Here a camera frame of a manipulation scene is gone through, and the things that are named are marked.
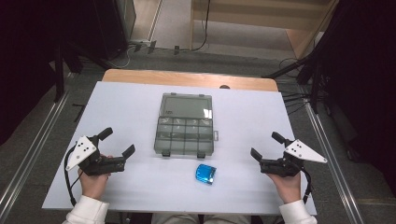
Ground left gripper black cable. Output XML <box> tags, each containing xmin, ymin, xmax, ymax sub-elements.
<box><xmin>64</xmin><ymin>144</ymin><xmax>84</xmax><ymax>207</ymax></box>

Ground black stand leg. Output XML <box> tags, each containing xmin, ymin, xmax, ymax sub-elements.
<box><xmin>261</xmin><ymin>52</ymin><xmax>321</xmax><ymax>115</ymax></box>

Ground person's white sleeve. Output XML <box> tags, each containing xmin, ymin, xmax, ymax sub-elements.
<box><xmin>278</xmin><ymin>199</ymin><xmax>318</xmax><ymax>224</ymax></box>
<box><xmin>61</xmin><ymin>194</ymin><xmax>110</xmax><ymax>224</ymax></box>

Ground metal floor rail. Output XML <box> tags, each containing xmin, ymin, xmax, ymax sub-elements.
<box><xmin>303</xmin><ymin>101</ymin><xmax>365</xmax><ymax>224</ymax></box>
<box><xmin>0</xmin><ymin>90</ymin><xmax>71</xmax><ymax>216</ymax></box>

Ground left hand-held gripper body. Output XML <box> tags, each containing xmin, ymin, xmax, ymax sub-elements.
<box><xmin>65</xmin><ymin>134</ymin><xmax>126</xmax><ymax>176</ymax></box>

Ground person's right white sleeve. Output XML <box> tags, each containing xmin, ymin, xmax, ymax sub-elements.
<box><xmin>278</xmin><ymin>199</ymin><xmax>318</xmax><ymax>224</ymax></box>

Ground person's left hand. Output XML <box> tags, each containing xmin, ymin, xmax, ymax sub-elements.
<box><xmin>77</xmin><ymin>154</ymin><xmax>114</xmax><ymax>201</ymax></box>

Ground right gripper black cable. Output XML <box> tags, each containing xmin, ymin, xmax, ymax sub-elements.
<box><xmin>300</xmin><ymin>166</ymin><xmax>314</xmax><ymax>205</ymax></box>

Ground wooden table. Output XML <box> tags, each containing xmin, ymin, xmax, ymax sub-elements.
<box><xmin>102</xmin><ymin>68</ymin><xmax>279</xmax><ymax>92</ymax></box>

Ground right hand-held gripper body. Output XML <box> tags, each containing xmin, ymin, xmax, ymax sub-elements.
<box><xmin>259</xmin><ymin>138</ymin><xmax>329</xmax><ymax>178</ymax></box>

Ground blue shiny toy car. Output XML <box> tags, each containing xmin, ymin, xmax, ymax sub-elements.
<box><xmin>194</xmin><ymin>163</ymin><xmax>218</xmax><ymax>186</ymax></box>

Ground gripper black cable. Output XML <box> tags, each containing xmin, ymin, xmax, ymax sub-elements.
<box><xmin>64</xmin><ymin>144</ymin><xmax>84</xmax><ymax>207</ymax></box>
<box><xmin>300</xmin><ymin>166</ymin><xmax>314</xmax><ymax>205</ymax></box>

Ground clear grey compartment box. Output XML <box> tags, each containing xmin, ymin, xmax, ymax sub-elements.
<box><xmin>153</xmin><ymin>91</ymin><xmax>219</xmax><ymax>159</ymax></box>

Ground black hanging cable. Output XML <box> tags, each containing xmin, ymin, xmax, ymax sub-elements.
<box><xmin>178</xmin><ymin>0</ymin><xmax>212</xmax><ymax>52</ymax></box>

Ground person's right hand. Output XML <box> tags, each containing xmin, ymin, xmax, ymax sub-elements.
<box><xmin>266</xmin><ymin>170</ymin><xmax>303</xmax><ymax>205</ymax></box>

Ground person's left white sleeve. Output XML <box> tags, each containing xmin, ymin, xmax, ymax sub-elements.
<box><xmin>61</xmin><ymin>194</ymin><xmax>110</xmax><ymax>224</ymax></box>

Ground white table board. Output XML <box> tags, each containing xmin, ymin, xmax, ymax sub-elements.
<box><xmin>41</xmin><ymin>81</ymin><xmax>318</xmax><ymax>217</ymax></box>

